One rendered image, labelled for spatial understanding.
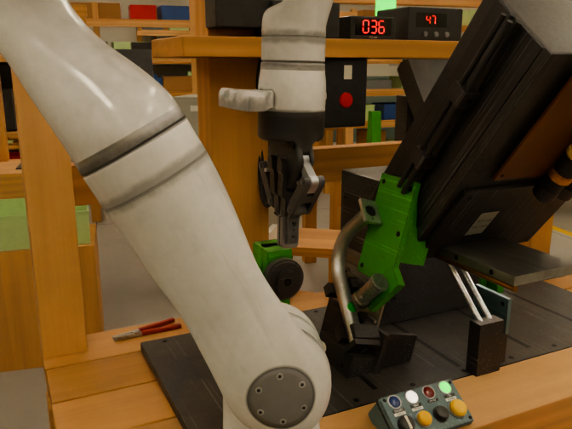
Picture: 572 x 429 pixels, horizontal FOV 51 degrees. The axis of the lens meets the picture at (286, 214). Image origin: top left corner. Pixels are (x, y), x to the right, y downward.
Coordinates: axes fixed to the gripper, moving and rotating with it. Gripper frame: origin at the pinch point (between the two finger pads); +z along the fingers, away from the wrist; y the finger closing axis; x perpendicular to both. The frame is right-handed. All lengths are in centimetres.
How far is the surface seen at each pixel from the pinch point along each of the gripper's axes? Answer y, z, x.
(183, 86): 710, 12, -196
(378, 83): 662, 4, -465
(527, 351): 21, 38, -68
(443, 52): 54, -23, -66
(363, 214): 36, 9, -35
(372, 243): 36, 16, -37
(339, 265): 42, 22, -33
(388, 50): 54, -23, -50
